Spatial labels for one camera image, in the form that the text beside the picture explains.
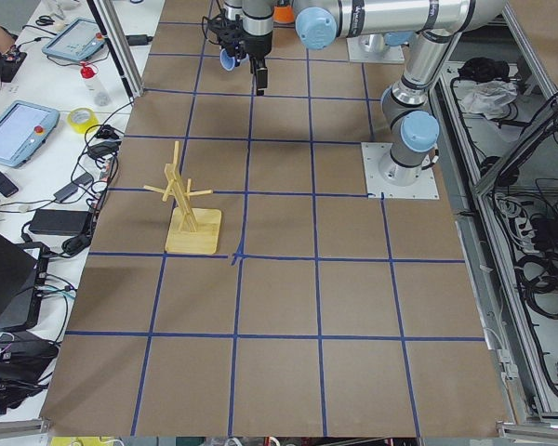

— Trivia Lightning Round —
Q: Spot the black laptop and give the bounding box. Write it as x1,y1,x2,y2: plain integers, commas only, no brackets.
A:
0,234,48,333

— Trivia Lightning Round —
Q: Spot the teach pendant tablet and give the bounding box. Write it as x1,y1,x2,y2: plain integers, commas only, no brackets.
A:
0,100,60,167
42,18,105,62

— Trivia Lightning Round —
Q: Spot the far teach pendant tablet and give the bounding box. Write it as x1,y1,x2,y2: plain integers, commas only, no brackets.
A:
42,18,105,62

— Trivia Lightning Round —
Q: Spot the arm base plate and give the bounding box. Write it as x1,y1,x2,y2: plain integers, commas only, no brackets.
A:
361,142,439,200
347,34,405,64

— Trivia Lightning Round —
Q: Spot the black cable bundle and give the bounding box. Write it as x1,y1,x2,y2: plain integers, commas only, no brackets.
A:
492,185,558,321

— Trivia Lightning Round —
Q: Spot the crumpled white cloth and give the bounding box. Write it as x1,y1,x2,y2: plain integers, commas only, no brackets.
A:
459,81,518,120

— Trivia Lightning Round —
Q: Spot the red cap squeeze bottle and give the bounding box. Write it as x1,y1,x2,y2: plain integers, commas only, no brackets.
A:
80,62,111,107

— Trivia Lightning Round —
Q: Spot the light blue plastic cup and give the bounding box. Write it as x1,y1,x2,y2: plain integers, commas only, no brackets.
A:
219,49,249,72

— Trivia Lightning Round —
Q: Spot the aluminium frame post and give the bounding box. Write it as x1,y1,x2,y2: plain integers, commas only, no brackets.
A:
86,0,144,99

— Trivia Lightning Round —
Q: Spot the wooden mug tree stand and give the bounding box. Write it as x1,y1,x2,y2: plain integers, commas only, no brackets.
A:
143,141,222,255

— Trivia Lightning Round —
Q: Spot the black smartphone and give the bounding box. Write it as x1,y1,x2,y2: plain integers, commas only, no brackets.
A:
0,171,19,197

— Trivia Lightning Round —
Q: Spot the yellow tape roll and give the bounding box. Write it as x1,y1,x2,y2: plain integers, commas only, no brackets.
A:
67,107,99,134

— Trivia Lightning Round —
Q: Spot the near teach pendant tablet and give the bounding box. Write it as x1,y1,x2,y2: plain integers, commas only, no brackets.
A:
0,100,60,167

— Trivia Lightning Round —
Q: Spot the orange cylindrical container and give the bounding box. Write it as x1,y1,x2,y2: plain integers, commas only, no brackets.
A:
273,5,295,24

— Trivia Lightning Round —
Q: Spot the black power brick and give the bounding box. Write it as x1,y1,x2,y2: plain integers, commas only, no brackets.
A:
29,209,90,236

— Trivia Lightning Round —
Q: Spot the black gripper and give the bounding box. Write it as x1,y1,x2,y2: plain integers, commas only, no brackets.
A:
211,13,273,96

